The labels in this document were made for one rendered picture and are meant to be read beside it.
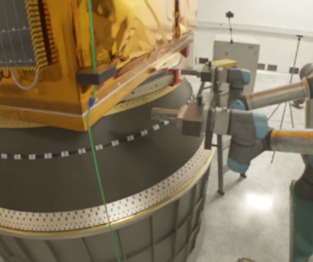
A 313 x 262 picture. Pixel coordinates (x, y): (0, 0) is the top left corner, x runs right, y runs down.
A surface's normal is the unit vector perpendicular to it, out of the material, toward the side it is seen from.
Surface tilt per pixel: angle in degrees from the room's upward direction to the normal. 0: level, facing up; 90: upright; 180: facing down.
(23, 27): 90
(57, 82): 98
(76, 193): 62
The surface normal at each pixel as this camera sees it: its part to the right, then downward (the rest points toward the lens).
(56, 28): -0.08, 0.50
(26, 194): 0.00, 0.04
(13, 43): -0.30, 0.48
